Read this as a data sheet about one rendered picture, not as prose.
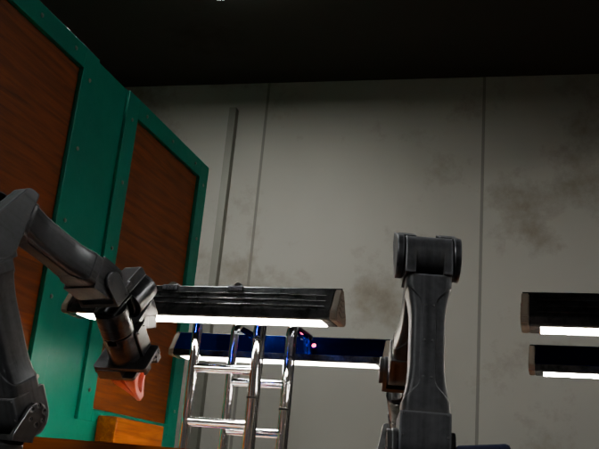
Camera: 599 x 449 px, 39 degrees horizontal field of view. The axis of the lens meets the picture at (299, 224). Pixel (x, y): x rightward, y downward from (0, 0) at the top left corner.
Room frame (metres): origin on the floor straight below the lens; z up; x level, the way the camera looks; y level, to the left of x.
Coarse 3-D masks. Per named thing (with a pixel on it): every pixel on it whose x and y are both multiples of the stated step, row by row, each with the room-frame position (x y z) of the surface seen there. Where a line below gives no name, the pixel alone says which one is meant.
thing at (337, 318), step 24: (192, 288) 1.75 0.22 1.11; (216, 288) 1.74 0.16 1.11; (264, 288) 1.71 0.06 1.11; (288, 288) 1.69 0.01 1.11; (312, 288) 1.68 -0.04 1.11; (72, 312) 1.81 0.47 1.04; (168, 312) 1.73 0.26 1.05; (192, 312) 1.72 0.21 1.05; (216, 312) 1.70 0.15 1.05; (240, 312) 1.68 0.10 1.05; (264, 312) 1.67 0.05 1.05; (288, 312) 1.65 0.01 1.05; (312, 312) 1.64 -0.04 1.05; (336, 312) 1.63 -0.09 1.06
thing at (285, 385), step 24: (288, 336) 2.10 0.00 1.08; (312, 336) 2.25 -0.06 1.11; (288, 360) 2.10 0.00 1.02; (240, 384) 2.14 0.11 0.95; (264, 384) 2.12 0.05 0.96; (288, 384) 2.10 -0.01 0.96; (288, 408) 2.11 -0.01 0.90; (240, 432) 2.14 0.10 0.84; (264, 432) 2.12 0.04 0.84; (288, 432) 2.11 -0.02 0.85
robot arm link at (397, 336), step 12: (396, 240) 1.17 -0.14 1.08; (456, 240) 1.14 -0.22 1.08; (396, 252) 1.16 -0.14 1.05; (456, 252) 1.12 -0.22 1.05; (396, 264) 1.14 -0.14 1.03; (456, 264) 1.13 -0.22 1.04; (396, 276) 1.16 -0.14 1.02; (456, 276) 1.14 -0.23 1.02; (396, 336) 1.33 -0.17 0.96; (396, 348) 1.32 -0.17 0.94; (396, 360) 1.33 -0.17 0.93; (396, 372) 1.35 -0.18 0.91; (396, 384) 1.37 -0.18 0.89
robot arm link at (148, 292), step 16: (112, 272) 1.35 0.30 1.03; (128, 272) 1.44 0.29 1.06; (144, 272) 1.45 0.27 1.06; (112, 288) 1.35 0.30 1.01; (128, 288) 1.42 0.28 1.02; (144, 288) 1.44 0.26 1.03; (80, 304) 1.40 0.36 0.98; (96, 304) 1.39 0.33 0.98; (112, 304) 1.37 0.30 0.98; (144, 304) 1.45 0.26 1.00
